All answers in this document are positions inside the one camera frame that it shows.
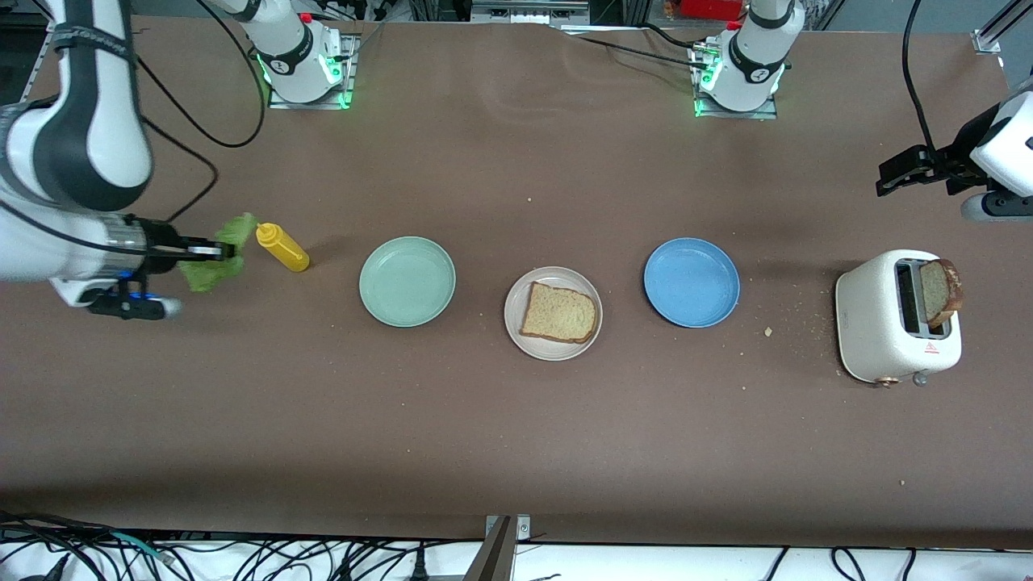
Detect dark grey metal post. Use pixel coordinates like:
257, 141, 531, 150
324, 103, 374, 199
464, 516, 514, 581

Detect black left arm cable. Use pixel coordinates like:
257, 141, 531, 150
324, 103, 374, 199
901, 0, 943, 154

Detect red box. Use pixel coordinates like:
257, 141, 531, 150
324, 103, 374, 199
678, 0, 747, 21

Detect white toaster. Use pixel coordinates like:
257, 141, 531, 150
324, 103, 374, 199
835, 249, 963, 388

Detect green lettuce leaf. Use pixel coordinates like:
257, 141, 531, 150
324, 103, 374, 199
179, 212, 259, 294

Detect mint green plate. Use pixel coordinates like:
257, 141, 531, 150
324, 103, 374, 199
359, 236, 457, 328

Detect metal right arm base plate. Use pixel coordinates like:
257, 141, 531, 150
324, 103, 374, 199
266, 32, 361, 111

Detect aluminium frame profile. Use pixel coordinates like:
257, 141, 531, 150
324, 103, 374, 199
972, 0, 1033, 56

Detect grey metal rail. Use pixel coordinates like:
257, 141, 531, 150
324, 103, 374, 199
472, 0, 590, 25

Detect blue plate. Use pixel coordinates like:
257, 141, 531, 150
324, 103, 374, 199
643, 237, 741, 329

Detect looped black cable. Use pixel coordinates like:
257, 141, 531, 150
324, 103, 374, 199
831, 547, 869, 581

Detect brown toasted bread slice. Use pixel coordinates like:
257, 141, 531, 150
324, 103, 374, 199
519, 281, 599, 345
920, 258, 964, 328

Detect black base power cable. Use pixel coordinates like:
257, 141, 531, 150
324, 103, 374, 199
563, 23, 713, 70

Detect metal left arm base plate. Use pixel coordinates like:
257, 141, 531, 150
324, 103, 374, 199
690, 44, 780, 121

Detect yellow mustard squeeze bottle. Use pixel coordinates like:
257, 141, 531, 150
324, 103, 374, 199
256, 223, 311, 273

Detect teal cable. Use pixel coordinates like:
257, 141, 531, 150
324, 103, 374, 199
111, 531, 175, 564

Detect tangled black cables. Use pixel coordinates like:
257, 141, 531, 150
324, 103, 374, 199
0, 508, 566, 581

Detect silver metal bracket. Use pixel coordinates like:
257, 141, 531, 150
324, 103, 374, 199
484, 514, 532, 542

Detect beige plate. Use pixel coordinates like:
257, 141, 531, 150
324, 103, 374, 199
504, 266, 604, 362

